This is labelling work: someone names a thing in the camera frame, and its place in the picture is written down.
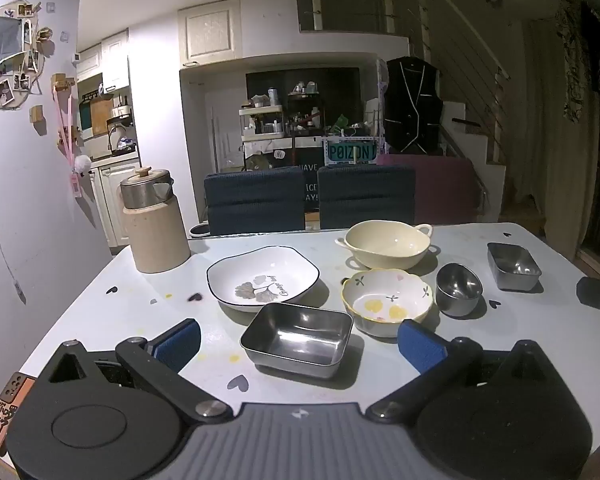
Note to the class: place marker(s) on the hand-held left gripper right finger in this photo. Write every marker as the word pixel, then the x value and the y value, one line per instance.
pixel 422 345

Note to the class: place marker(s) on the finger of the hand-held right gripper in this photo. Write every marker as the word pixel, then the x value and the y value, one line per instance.
pixel 597 292

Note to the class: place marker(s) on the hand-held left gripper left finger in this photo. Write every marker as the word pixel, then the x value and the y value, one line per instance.
pixel 177 342

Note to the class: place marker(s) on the floral bowl with yellow rim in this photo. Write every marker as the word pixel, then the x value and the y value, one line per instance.
pixel 380 305

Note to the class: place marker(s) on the white plate with leaf print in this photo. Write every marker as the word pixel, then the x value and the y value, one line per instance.
pixel 250 270

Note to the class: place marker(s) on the large rectangular steel tray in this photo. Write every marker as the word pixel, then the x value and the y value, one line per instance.
pixel 295 340

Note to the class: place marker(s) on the small round steel bowl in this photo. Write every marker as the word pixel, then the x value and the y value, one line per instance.
pixel 457 290

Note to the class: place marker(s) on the small rectangular steel tray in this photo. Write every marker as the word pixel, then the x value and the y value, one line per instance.
pixel 512 265

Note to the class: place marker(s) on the beige thermal jug steel lid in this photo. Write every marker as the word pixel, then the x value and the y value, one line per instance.
pixel 155 240

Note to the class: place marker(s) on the white waste bin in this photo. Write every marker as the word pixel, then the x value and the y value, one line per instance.
pixel 199 231

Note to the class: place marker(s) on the maroon padded chair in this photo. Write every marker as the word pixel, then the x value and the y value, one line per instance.
pixel 445 190

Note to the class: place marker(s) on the white lower kitchen cabinet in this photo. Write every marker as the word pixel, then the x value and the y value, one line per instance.
pixel 112 200

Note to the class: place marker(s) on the white kitchen cabinet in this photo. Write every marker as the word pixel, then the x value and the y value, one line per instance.
pixel 112 55
pixel 112 200

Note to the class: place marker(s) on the dark blue padded chair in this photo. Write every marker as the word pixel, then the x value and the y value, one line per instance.
pixel 365 195
pixel 255 200

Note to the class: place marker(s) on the orange printed plaque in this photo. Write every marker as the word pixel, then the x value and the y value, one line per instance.
pixel 5 410

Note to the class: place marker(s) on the black banner with white lettering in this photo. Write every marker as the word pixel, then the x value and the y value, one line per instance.
pixel 307 180

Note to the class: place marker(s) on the white pompom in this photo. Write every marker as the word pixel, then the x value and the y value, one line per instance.
pixel 83 162

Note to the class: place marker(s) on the teal plate sign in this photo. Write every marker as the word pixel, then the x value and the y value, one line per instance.
pixel 350 152

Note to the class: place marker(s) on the white storage rack with bottles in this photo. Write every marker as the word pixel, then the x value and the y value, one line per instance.
pixel 262 125

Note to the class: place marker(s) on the green plant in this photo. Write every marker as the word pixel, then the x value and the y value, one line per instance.
pixel 340 125

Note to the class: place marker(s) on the wooden cutting board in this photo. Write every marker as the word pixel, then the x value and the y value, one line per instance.
pixel 102 117

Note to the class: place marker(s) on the black vest with white trim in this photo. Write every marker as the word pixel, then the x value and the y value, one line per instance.
pixel 412 105

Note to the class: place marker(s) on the floral patterned curtain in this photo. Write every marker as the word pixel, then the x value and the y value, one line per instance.
pixel 580 50

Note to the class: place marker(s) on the pink ribbon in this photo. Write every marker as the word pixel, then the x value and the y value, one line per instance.
pixel 67 125

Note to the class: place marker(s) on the dark shelf with bottles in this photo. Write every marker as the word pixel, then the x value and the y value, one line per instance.
pixel 305 110

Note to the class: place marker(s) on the white upper kitchen cabinet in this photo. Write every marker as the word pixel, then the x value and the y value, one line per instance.
pixel 112 55

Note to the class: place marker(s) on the wooden wall block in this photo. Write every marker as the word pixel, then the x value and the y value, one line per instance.
pixel 38 114
pixel 62 81

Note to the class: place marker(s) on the wall photo display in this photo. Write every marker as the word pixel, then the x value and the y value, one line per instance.
pixel 10 85

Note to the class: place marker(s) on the white wall cabinet door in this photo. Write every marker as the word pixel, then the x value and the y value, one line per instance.
pixel 210 30

